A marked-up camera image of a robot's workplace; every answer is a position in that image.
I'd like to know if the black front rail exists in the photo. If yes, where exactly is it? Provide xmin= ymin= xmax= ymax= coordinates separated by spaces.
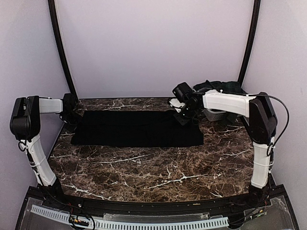
xmin=38 ymin=192 xmax=271 ymax=217

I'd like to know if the black t-shirt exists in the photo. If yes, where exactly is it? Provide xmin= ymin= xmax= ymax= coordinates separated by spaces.
xmin=71 ymin=110 xmax=204 ymax=148

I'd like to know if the left black frame post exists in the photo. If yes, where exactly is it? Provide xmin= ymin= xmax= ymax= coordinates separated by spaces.
xmin=47 ymin=0 xmax=78 ymax=99

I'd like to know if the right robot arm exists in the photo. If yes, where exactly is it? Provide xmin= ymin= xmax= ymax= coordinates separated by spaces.
xmin=168 ymin=89 xmax=278 ymax=189

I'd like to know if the white slotted cable duct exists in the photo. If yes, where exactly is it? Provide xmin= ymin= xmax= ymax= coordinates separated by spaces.
xmin=30 ymin=205 xmax=229 ymax=230

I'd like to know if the black frame post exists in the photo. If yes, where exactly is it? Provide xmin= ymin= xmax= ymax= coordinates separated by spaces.
xmin=47 ymin=0 xmax=78 ymax=99
xmin=237 ymin=0 xmax=261 ymax=86

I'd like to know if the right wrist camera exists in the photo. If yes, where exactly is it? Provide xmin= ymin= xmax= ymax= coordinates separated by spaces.
xmin=167 ymin=82 xmax=194 ymax=113

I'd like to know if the right black frame post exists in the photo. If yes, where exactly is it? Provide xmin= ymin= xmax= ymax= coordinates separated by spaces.
xmin=237 ymin=0 xmax=261 ymax=86

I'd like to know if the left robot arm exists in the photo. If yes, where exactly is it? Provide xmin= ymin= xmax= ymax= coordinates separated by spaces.
xmin=10 ymin=93 xmax=82 ymax=187

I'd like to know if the white laundry basket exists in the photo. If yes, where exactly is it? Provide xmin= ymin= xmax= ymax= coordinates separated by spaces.
xmin=203 ymin=109 xmax=228 ymax=122

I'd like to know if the dark green plaid garment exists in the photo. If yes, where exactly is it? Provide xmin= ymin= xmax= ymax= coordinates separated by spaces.
xmin=193 ymin=80 xmax=248 ymax=125

